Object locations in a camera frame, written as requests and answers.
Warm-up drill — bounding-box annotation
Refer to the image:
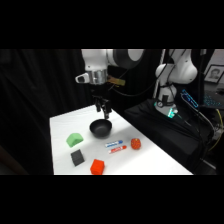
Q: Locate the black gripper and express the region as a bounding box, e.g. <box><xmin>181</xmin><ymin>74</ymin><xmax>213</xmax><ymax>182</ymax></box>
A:
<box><xmin>91</xmin><ymin>82</ymin><xmax>111</xmax><ymax>120</ymax></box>

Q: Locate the green house-shaped block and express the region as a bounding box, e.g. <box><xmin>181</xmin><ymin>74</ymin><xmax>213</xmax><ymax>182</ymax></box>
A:
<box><xmin>65</xmin><ymin>132</ymin><xmax>85</xmax><ymax>149</ymax></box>

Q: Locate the framed portrait picture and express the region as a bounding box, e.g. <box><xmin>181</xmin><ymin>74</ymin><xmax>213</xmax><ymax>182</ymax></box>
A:
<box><xmin>203</xmin><ymin>64</ymin><xmax>224</xmax><ymax>85</ymax></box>

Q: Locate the black bowl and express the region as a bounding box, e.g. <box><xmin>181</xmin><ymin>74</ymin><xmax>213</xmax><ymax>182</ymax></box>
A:
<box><xmin>88</xmin><ymin>119</ymin><xmax>114</xmax><ymax>140</ymax></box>

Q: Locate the blue capped marker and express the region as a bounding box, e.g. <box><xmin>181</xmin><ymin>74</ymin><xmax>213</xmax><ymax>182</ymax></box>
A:
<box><xmin>104</xmin><ymin>139</ymin><xmax>124</xmax><ymax>149</ymax></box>

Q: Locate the dark grey cube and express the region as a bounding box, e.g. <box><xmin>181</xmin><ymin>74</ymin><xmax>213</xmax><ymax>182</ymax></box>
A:
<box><xmin>70</xmin><ymin>149</ymin><xmax>86</xmax><ymax>167</ymax></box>

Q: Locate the cyan lit keyboard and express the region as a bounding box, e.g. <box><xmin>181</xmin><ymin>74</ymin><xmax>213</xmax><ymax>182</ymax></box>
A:
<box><xmin>202</xmin><ymin>94</ymin><xmax>224</xmax><ymax>110</ymax></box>

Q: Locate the black robot stand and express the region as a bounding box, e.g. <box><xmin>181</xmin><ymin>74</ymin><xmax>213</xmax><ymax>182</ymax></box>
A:
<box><xmin>123</xmin><ymin>97</ymin><xmax>216</xmax><ymax>175</ymax></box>

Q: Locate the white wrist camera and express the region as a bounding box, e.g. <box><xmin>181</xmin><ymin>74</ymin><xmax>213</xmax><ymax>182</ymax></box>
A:
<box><xmin>74</xmin><ymin>73</ymin><xmax>91</xmax><ymax>85</ymax></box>

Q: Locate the blue lit device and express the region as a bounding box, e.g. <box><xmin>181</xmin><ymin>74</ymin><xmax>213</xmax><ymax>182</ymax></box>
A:
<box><xmin>180</xmin><ymin>88</ymin><xmax>200</xmax><ymax>110</ymax></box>

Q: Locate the red ball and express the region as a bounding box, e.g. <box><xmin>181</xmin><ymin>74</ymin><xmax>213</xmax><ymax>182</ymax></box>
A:
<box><xmin>130</xmin><ymin>137</ymin><xmax>142</xmax><ymax>150</ymax></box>

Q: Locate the tan tag on wrist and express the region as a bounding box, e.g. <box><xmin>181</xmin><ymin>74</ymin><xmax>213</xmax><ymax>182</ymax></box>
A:
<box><xmin>106</xmin><ymin>75</ymin><xmax>126</xmax><ymax>87</ymax></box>

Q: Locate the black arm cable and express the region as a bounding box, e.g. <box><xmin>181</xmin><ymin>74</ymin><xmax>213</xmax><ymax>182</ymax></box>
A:
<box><xmin>111</xmin><ymin>68</ymin><xmax>162</xmax><ymax>98</ymax></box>

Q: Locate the red capped marker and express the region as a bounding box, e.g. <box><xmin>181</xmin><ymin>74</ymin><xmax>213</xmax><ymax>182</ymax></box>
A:
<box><xmin>108</xmin><ymin>145</ymin><xmax>128</xmax><ymax>155</ymax></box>

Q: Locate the red cube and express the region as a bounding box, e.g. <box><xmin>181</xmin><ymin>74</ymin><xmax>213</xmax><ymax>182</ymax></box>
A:
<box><xmin>89</xmin><ymin>158</ymin><xmax>107</xmax><ymax>176</ymax></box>

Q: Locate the black curtain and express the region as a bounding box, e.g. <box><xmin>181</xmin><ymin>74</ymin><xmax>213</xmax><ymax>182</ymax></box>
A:
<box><xmin>0</xmin><ymin>49</ymin><xmax>165</xmax><ymax>176</ymax></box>

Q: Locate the yellow cable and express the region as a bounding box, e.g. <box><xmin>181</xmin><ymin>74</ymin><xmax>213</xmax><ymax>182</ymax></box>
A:
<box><xmin>209</xmin><ymin>108</ymin><xmax>224</xmax><ymax>153</ymax></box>

